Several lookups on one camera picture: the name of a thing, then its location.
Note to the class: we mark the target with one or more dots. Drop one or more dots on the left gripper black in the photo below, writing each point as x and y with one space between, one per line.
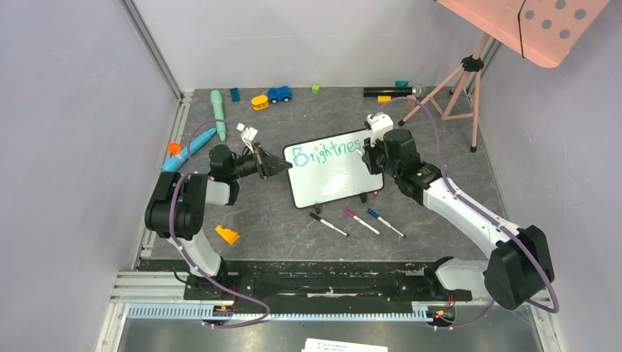
275 166

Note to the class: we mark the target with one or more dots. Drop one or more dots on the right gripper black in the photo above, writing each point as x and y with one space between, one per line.
372 155

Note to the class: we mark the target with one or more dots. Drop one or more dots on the white whiteboard black frame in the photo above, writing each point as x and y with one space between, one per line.
329 169

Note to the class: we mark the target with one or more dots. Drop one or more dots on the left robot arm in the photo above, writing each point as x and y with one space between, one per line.
176 211

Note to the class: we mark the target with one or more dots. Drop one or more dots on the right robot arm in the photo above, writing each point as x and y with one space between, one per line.
519 267

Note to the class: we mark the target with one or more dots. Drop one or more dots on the blue capped whiteboard marker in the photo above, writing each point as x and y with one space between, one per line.
385 222

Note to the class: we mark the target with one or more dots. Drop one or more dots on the purple capped whiteboard marker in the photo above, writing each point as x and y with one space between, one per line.
352 214

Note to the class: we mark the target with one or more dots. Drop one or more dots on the black capped whiteboard marker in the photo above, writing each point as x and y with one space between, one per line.
328 224

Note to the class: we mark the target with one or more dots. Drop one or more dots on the yellow block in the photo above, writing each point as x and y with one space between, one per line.
382 99

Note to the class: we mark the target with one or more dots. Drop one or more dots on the yellow oval toy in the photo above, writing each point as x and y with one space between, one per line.
260 102

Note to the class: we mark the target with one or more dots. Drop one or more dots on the black cylinder tube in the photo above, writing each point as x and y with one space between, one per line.
388 91

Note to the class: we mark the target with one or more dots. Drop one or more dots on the blue toy car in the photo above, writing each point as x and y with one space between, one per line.
279 94

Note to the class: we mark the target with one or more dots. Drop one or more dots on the dark blue block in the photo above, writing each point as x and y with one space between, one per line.
235 95

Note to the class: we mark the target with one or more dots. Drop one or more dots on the clear round bulb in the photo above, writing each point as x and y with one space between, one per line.
419 91

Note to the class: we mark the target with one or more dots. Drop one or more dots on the orange wedge toy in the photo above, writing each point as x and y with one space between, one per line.
228 235

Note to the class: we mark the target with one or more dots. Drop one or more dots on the mint green toy marker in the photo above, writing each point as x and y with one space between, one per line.
218 111

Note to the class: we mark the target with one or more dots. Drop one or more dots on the small orange toy piece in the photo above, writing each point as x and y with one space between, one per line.
174 148

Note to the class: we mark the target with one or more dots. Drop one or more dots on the blue toy marker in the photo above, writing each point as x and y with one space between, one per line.
176 161

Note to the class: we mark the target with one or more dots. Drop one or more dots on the pink tripod stand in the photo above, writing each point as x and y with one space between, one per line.
470 67

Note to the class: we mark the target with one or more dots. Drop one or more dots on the white paper sheet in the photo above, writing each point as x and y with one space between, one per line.
338 346

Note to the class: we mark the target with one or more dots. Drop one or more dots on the pink perforated panel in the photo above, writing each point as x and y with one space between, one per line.
542 31

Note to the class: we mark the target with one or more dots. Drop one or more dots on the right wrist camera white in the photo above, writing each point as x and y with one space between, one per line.
379 124

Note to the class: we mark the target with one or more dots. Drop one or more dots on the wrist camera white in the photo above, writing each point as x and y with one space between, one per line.
379 124
248 134

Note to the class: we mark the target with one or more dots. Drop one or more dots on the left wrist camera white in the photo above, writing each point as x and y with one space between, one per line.
248 134

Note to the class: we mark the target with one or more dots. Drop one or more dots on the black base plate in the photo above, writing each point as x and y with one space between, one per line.
253 286

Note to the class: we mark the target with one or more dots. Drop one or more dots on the light blue cable duct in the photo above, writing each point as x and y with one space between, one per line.
208 312

